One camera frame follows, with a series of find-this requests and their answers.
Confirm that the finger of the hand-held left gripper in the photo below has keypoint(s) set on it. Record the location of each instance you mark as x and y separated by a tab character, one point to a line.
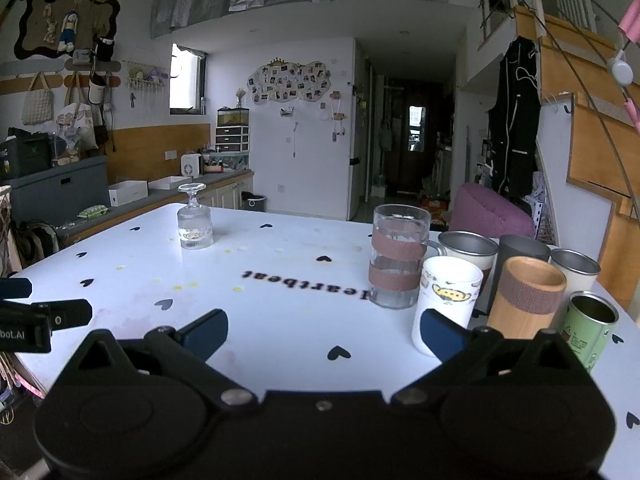
70	312
15	288

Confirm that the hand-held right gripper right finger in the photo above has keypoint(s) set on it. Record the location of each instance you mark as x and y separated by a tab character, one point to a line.
441	335

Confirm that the green tin can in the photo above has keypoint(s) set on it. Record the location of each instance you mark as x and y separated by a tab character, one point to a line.
592	332

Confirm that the ribbed stemmed glass cup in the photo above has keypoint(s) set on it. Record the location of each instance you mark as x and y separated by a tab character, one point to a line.
195	225

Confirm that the black hanging coat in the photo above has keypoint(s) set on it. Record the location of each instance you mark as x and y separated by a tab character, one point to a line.
515	125

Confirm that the knitted white tote bag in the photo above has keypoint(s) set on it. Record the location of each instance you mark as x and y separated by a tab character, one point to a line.
37	105

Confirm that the grey storage cabinet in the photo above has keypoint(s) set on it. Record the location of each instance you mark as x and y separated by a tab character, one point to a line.
60	185

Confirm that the cork board with dolls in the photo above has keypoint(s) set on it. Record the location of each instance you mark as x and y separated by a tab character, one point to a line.
65	22

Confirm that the round white hanging device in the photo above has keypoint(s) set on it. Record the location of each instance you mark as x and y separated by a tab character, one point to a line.
620	69

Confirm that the wooden staircase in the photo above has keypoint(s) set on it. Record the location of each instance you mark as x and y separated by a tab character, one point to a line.
585	135

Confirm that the green wipes pack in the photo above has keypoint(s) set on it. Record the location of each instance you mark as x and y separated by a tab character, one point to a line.
94	212

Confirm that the window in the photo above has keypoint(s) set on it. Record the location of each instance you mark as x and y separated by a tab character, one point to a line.
186	80

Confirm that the small white appliance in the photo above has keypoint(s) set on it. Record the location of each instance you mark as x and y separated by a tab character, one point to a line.
191	165

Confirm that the bamboo cup with brown band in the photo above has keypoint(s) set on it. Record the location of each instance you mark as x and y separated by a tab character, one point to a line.
525	300

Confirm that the cloud-shaped photo board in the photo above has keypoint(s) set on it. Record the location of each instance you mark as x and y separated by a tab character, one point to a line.
290	82

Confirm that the white cartoon print mug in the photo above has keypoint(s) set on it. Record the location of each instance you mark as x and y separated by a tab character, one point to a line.
442	290

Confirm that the flat white box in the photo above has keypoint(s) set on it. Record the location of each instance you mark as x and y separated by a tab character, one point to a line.
170	182

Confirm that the glass mug with brown bands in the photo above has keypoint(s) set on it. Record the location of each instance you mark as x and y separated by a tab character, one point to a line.
397	260

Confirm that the drawer organizer with tank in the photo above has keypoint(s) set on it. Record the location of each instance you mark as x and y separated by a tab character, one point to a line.
233	132

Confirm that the printed canvas tote bag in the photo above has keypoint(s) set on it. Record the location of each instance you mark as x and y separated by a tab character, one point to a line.
77	125

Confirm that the white cup with metal lining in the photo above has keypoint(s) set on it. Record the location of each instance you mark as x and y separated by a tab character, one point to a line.
470	252
580	272

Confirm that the grey cup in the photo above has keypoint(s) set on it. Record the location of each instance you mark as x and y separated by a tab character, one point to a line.
520	250

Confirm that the white cardboard box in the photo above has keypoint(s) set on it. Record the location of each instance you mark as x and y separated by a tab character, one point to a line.
127	194

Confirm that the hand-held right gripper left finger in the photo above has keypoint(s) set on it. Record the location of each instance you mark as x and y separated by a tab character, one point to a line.
206	332

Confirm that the purple pouf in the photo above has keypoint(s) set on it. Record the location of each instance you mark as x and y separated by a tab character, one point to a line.
487	212

